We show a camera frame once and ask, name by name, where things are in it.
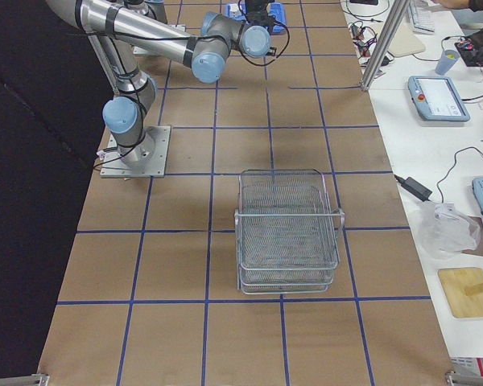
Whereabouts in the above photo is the white circuit breaker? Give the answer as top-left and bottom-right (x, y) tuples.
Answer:
(229, 7), (242, 18)

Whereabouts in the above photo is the wooden board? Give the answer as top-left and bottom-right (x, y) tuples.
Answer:
(438, 267), (483, 318)

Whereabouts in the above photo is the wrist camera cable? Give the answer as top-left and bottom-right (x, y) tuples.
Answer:
(237, 0), (291, 68)

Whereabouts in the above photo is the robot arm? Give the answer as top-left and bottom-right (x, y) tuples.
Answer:
(48, 1), (279, 178)

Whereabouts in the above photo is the blue plastic cup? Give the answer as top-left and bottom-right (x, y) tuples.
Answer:
(435, 49), (460, 76)

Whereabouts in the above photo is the blue plastic tray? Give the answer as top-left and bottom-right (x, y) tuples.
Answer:
(223, 1), (287, 35)

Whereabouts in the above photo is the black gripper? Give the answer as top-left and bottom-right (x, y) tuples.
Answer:
(247, 0), (275, 27)

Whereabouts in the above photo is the clear plastic bag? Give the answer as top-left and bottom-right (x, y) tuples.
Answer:
(418, 201), (481, 253)

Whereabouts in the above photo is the black power adapter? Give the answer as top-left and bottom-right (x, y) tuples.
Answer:
(395, 175), (432, 202)

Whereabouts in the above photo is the aluminium frame post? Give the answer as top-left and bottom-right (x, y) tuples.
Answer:
(361, 0), (409, 92)

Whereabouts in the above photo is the white keyboard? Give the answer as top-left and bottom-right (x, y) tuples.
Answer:
(407, 0), (436, 35)

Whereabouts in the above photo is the wire mesh shelf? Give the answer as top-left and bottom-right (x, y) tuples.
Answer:
(234, 169), (345, 294)

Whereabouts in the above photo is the beige pad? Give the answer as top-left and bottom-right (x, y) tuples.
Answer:
(388, 24), (426, 57)

